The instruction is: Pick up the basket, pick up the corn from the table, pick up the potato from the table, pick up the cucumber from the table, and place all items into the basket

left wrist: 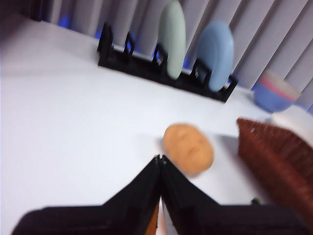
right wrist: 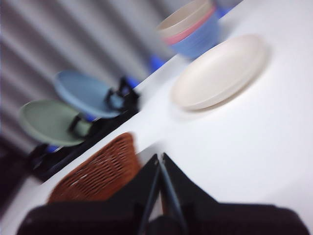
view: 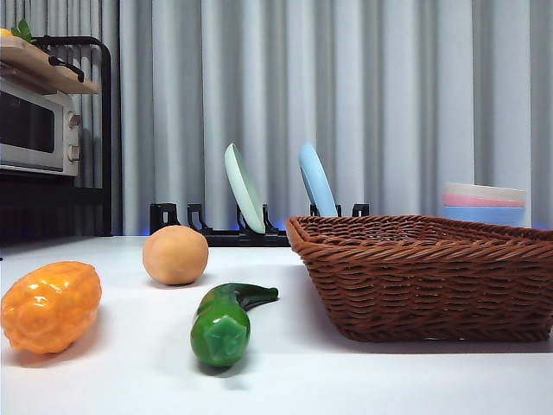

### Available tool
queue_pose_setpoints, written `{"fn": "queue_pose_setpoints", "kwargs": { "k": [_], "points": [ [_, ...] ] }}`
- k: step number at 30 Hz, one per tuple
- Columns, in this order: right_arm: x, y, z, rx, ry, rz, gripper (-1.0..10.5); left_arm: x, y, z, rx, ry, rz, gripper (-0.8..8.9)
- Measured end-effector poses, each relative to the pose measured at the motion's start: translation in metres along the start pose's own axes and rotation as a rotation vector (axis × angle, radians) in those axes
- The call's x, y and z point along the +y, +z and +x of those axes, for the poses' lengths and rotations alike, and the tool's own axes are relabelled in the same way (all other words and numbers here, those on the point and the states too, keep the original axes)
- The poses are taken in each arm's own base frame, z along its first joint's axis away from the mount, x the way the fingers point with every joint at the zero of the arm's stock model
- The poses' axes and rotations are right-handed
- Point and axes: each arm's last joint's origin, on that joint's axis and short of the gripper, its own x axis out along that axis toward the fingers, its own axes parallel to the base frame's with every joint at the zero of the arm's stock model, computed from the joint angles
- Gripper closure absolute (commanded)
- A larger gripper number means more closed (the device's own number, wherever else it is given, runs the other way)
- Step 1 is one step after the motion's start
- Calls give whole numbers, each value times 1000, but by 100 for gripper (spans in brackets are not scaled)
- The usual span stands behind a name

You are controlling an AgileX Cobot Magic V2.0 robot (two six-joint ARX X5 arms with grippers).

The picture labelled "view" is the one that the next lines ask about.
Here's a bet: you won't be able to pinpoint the pink bowl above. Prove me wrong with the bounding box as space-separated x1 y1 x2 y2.
442 193 527 209

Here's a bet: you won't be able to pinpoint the grey curtain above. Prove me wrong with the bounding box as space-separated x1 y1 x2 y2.
0 0 553 237

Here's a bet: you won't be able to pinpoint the green cucumber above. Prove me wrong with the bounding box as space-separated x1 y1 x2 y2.
189 282 280 367

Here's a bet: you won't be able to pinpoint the wooden board with black handle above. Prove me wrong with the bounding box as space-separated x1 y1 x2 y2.
0 35 103 95

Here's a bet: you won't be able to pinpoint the beige bowl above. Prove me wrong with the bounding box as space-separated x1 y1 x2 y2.
443 182 527 202

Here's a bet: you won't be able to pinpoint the black metal shelf rack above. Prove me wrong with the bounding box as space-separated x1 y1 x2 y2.
0 36 124 260

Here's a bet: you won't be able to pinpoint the green leaves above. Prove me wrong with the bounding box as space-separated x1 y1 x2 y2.
11 19 35 43

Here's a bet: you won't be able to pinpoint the blue bowl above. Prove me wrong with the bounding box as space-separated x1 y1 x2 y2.
443 205 527 227

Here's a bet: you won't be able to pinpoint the tan potato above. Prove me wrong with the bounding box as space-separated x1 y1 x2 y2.
143 225 210 286

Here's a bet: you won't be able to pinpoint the brown wicker basket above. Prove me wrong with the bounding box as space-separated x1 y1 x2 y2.
284 214 553 343

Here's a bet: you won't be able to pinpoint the pale green plate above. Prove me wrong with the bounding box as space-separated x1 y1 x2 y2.
224 143 267 234

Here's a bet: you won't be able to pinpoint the orange corn cob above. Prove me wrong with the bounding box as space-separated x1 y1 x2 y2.
0 261 103 355

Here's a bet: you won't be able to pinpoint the pale blue plate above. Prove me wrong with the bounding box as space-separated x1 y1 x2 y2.
298 143 340 218

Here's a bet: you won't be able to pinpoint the black dish rack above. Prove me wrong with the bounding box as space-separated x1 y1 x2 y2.
149 201 371 248

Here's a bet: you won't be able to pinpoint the silver toaster oven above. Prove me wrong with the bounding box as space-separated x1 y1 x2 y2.
0 77 82 177

